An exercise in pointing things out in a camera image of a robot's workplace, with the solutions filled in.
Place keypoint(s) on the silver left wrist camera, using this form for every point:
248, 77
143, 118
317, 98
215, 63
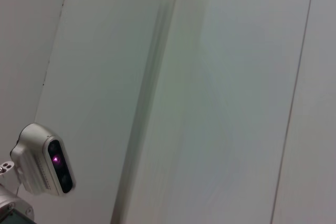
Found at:
36, 155

